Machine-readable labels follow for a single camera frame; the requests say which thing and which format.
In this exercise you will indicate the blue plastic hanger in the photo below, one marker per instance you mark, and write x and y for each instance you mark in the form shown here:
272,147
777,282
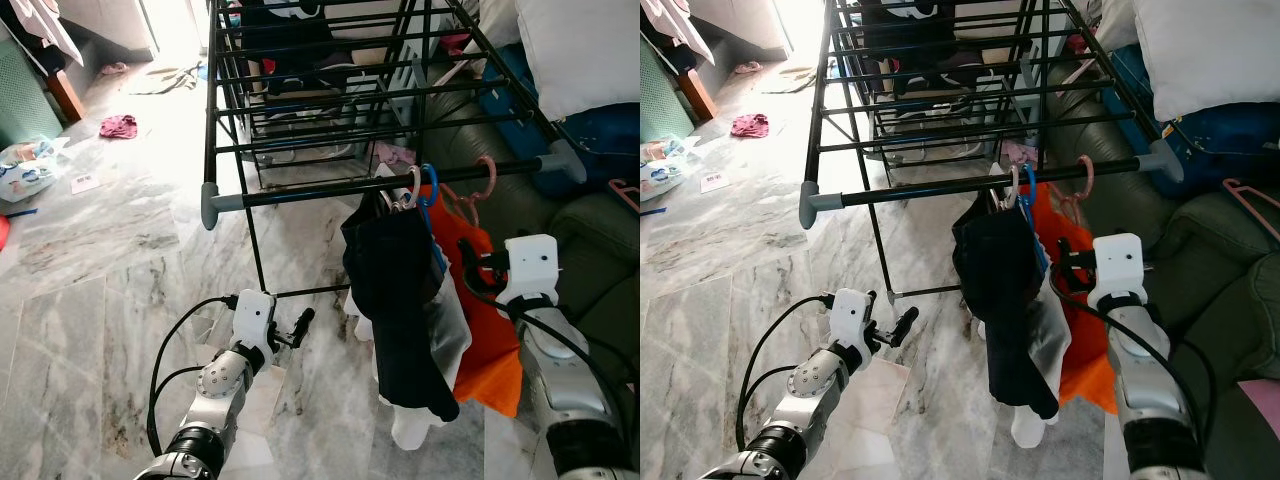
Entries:
431,205
1028,200

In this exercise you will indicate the white pink hanging clothes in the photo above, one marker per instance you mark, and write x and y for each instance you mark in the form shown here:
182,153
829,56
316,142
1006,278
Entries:
40,25
675,22

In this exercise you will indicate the dark green sofa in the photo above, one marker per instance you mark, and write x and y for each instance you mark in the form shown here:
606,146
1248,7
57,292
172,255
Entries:
1220,300
590,250

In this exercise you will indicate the small pink cloth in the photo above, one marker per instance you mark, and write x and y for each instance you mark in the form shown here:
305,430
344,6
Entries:
113,69
747,67

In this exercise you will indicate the white t-shirt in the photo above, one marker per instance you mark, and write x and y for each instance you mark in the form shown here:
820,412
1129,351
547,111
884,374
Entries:
1057,350
450,345

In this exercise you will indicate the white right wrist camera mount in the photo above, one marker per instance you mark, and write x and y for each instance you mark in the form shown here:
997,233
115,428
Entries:
530,265
1118,265

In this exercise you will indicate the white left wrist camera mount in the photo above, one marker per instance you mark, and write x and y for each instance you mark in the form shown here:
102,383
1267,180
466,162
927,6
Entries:
254,315
852,315

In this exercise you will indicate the brown wooden post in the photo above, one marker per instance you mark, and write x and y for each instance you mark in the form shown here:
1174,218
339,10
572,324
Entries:
698,97
68,98

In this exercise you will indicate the white pillow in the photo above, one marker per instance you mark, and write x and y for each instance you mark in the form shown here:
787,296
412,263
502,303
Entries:
580,50
1210,50

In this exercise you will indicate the orange garment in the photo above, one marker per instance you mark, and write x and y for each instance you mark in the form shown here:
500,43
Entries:
1090,370
495,340

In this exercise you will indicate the dark garment on rack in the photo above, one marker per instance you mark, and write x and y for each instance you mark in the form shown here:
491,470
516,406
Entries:
905,25
285,30

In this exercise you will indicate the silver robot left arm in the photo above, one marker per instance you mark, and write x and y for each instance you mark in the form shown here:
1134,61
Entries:
810,385
218,385

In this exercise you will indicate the navy blue garment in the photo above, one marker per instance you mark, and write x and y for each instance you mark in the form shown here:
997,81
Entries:
395,300
1000,300

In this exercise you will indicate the light pink cloth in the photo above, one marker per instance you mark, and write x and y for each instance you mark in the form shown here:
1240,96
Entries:
1020,153
395,153

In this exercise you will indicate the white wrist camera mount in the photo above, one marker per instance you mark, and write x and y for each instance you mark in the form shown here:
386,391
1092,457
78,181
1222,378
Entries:
254,315
530,265
1118,265
852,315

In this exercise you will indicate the purple cushion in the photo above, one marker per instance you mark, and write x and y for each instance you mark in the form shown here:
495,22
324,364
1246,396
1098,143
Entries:
1262,405

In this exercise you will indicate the printed white plastic bag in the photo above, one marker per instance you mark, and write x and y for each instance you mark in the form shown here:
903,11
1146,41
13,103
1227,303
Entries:
660,175
25,175

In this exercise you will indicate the grey floor cloth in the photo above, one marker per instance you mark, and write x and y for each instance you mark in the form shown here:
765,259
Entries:
170,80
790,78

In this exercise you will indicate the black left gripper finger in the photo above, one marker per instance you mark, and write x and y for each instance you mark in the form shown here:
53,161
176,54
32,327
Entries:
303,327
906,326

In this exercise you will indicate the green ribbed cabinet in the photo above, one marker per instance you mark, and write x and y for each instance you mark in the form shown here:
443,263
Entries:
662,95
25,95

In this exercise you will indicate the magenta cloth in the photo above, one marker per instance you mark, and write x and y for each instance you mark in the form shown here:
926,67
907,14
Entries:
750,126
118,127

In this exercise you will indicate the black metal drying rack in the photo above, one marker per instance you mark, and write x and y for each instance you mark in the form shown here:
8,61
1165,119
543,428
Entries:
920,191
320,191

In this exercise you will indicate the dark blue fabric bundle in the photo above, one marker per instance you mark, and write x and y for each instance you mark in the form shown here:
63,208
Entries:
605,150
1230,150

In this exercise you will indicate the pink paper slip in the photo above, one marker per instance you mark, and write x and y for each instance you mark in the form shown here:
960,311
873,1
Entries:
715,182
85,184

